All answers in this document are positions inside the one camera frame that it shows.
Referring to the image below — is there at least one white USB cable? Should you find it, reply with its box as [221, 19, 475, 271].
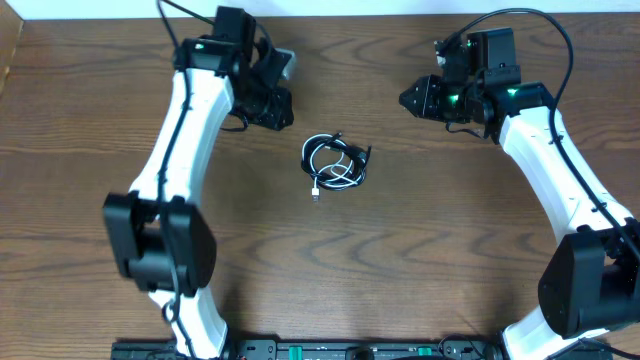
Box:
[308, 142, 362, 203]

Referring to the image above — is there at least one black USB cable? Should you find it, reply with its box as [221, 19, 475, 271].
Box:
[300, 131, 373, 192]

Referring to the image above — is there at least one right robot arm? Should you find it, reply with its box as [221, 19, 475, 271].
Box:
[399, 28, 639, 359]

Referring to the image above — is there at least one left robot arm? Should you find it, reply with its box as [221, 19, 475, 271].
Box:
[103, 6, 296, 359]

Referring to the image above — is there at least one wooden panel at left edge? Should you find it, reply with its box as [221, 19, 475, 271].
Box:
[0, 0, 24, 93]

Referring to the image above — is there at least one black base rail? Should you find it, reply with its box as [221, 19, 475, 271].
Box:
[109, 338, 616, 360]

